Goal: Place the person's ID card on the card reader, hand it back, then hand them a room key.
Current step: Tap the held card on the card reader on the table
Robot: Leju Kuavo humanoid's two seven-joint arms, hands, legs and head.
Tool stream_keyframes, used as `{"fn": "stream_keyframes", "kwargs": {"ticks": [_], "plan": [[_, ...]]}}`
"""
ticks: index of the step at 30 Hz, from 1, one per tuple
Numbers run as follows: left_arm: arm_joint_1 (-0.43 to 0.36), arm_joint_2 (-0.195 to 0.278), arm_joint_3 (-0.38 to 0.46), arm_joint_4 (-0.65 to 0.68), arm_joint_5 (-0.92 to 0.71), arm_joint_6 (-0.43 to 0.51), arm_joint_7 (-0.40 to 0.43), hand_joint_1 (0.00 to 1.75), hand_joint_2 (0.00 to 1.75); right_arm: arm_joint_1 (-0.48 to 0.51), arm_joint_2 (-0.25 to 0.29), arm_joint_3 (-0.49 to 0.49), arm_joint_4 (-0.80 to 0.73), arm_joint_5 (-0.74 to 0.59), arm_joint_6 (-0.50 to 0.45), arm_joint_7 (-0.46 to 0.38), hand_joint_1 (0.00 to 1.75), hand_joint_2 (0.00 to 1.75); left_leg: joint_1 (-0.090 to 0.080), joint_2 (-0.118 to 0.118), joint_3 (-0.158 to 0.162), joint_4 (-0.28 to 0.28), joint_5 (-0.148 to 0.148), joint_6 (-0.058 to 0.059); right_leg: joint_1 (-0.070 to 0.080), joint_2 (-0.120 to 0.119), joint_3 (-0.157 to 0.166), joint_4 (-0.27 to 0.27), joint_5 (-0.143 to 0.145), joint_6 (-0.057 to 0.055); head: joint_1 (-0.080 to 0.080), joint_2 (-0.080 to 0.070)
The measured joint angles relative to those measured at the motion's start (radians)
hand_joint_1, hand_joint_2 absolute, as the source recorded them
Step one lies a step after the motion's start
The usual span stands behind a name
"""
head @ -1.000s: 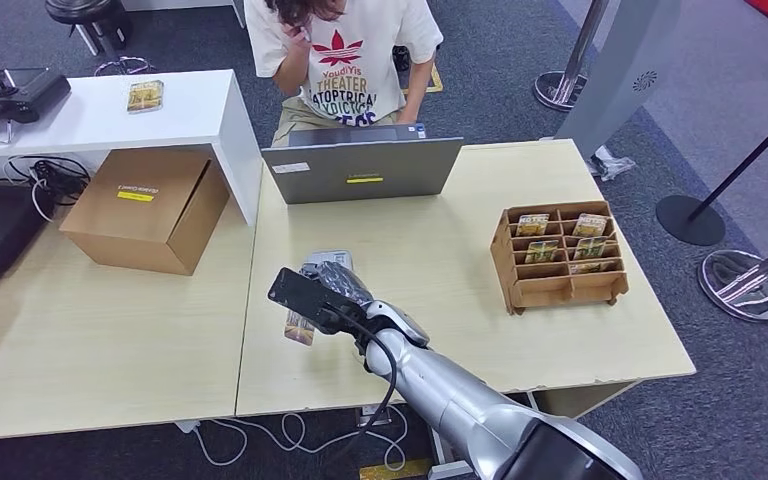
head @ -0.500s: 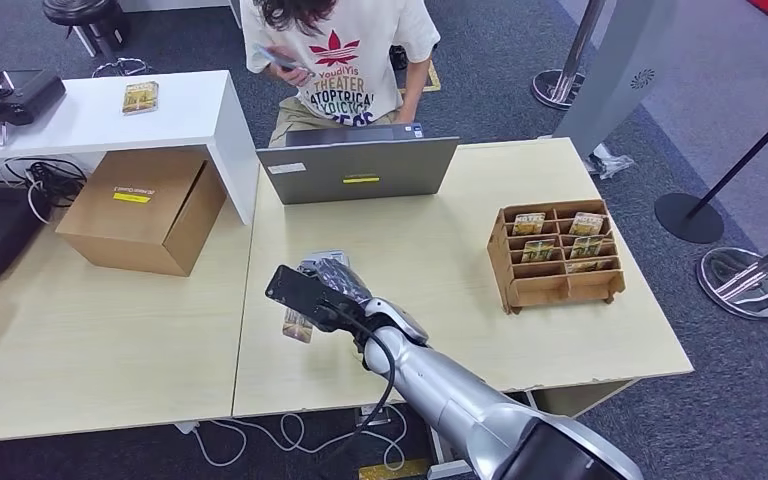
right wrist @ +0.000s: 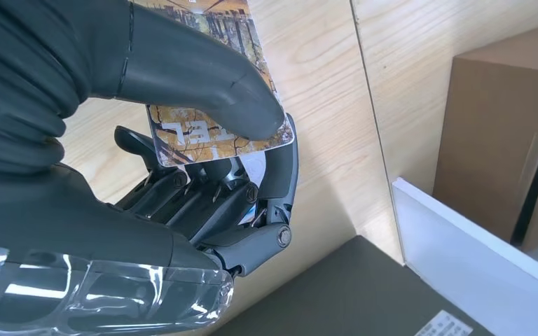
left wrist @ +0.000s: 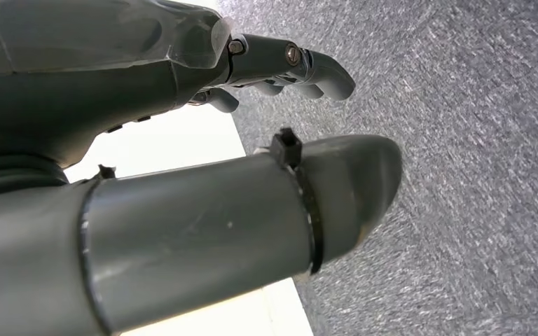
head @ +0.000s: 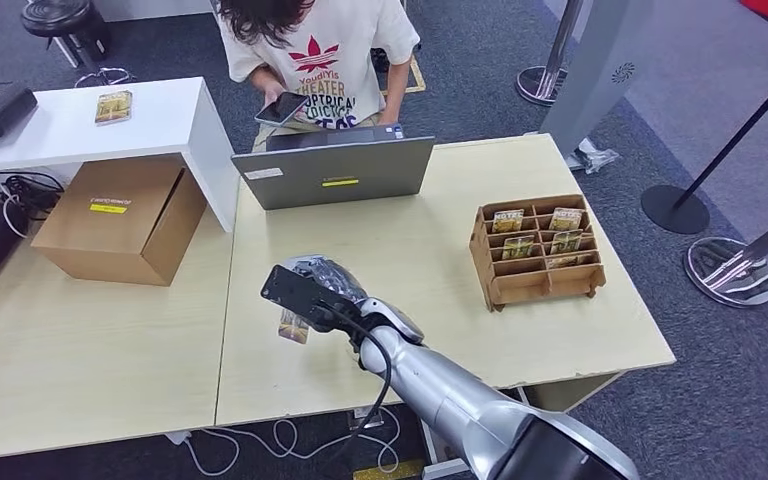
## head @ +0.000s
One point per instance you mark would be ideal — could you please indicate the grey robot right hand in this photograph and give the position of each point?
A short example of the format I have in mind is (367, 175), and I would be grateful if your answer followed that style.
(338, 275)

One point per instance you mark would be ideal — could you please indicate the person's left hand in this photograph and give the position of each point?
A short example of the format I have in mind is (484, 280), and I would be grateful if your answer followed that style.
(388, 118)

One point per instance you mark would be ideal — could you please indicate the person's right hand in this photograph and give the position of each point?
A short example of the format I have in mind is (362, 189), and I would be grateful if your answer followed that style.
(270, 87)

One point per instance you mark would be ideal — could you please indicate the dark smartphone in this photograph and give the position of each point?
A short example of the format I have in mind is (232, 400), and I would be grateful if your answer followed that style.
(288, 107)

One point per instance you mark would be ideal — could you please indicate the person's right forearm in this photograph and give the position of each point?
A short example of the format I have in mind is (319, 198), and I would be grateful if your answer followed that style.
(259, 76)

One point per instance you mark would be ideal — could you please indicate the person's left forearm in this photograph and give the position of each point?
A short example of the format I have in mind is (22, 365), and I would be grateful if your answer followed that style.
(396, 86)

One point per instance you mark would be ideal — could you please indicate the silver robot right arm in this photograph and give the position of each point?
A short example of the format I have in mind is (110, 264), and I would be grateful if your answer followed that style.
(450, 397)

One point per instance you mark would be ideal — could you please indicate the person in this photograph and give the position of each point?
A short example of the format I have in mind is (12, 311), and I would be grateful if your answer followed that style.
(331, 53)

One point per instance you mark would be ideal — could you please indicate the yellow patterned card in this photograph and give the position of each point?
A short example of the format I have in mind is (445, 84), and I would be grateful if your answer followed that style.
(113, 107)

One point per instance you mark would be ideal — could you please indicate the wooden card holder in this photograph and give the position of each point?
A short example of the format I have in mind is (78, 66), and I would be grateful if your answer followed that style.
(556, 281)

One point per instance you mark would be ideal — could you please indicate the yellow floor tape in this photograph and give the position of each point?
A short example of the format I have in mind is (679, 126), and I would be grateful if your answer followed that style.
(387, 470)
(417, 76)

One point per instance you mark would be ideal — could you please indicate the grey laptop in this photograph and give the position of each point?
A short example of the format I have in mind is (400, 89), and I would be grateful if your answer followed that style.
(331, 172)

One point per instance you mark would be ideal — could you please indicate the white desk shelf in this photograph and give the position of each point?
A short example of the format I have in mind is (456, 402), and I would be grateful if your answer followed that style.
(165, 119)

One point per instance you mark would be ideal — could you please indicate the floor socket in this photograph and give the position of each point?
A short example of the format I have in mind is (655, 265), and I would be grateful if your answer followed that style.
(364, 419)

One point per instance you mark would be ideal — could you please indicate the chrome stanchion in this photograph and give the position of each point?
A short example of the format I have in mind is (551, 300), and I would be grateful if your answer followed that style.
(543, 83)
(728, 275)

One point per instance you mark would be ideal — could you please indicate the brown cardboard box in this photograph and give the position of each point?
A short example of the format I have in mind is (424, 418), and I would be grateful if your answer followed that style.
(112, 212)

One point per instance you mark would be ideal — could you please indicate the crumpled clear plastic bag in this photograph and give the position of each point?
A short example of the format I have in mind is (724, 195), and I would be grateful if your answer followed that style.
(592, 158)

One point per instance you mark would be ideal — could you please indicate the grey kiosk panel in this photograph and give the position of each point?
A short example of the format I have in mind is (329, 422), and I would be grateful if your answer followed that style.
(599, 79)

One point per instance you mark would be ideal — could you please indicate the black round stool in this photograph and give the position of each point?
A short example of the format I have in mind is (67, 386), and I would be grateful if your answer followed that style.
(59, 16)

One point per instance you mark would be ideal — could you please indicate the white power plug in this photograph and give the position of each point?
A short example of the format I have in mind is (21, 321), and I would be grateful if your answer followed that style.
(178, 438)

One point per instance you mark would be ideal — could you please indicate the black stanchion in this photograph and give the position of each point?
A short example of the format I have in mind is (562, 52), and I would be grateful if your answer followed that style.
(674, 210)

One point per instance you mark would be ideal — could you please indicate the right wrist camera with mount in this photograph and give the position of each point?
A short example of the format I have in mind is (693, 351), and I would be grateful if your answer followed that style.
(298, 291)

